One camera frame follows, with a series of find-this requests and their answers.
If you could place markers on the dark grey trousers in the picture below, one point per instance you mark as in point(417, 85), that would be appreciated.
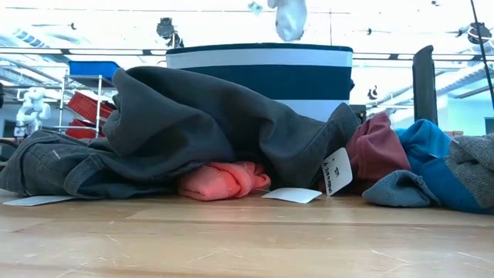
point(173, 123)

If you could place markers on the light grey white garment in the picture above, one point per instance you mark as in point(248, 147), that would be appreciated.
point(289, 19)

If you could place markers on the maroon garment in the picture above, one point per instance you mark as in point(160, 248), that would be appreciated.
point(374, 150)

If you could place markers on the bright blue garment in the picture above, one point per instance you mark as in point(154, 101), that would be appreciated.
point(444, 181)

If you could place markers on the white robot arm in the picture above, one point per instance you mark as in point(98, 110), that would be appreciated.
point(32, 110)

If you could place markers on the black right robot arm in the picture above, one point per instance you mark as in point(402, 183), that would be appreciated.
point(424, 85)

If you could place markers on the coral pink garment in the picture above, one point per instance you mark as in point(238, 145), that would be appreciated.
point(220, 181)

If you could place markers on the navy white striped fabric basket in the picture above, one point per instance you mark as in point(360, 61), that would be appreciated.
point(270, 81)

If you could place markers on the blank white paper tag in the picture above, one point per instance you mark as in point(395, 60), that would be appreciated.
point(292, 195)

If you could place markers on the white handwritten paper tag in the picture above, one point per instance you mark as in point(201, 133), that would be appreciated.
point(336, 171)

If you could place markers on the black ceiling-mounted device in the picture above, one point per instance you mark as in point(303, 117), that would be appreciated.
point(478, 34)
point(166, 30)

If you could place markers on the white metal shelf rack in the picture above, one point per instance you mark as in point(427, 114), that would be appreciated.
point(99, 100)

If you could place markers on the red plastic bin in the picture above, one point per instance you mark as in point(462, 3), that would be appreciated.
point(81, 131)
point(88, 106)

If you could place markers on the grey-blue garment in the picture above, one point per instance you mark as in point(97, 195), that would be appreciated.
point(401, 189)

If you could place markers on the blue plastic bin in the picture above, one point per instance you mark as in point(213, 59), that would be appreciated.
point(92, 69)

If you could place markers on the flat white card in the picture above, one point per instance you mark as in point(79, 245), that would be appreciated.
point(38, 200)

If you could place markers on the grey knit garment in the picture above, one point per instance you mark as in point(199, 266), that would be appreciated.
point(474, 166)

